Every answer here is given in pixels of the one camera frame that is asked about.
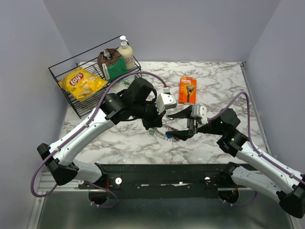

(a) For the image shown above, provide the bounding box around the black wire basket rack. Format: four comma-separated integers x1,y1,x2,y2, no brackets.
49,42,141,117

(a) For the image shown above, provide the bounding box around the aluminium rail frame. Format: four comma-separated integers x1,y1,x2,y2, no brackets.
29,181,301,229

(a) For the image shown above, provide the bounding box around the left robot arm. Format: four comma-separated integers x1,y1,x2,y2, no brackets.
37,78,170,188

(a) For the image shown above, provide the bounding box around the orange Gillette razor box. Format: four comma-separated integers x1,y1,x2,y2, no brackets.
178,76,197,104

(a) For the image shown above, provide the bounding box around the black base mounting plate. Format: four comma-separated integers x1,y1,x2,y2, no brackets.
49,163,279,200

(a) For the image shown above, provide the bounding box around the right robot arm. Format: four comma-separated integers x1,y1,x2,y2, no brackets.
166,105,305,219

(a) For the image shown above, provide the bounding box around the cream pump lotion bottle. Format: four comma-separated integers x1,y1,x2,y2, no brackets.
118,35,134,70

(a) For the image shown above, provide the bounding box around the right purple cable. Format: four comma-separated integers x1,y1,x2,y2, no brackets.
206,92,305,186

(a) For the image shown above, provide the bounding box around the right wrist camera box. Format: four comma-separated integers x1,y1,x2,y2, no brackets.
191,104,208,125

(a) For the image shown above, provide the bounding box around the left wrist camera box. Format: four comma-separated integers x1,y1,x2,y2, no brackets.
156,93,177,114

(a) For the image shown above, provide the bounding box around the brown and green bag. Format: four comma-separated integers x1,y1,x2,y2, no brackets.
97,49,127,82

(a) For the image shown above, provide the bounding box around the yellow Lays chips bag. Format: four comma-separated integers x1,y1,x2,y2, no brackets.
59,67,108,102

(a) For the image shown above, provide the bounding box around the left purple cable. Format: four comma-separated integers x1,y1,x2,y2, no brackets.
30,72,171,198

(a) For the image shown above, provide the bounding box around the purple cable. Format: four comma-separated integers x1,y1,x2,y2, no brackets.
206,92,305,186
30,72,171,198

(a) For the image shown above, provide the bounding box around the green and white packet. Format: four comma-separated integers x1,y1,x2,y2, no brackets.
117,75,134,89

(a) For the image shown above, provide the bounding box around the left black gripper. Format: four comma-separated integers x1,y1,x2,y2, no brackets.
132,98,166,130

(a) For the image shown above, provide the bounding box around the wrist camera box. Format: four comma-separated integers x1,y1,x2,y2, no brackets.
156,93,177,114
191,104,208,125

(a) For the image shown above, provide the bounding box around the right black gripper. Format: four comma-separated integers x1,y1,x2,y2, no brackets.
166,104,225,141

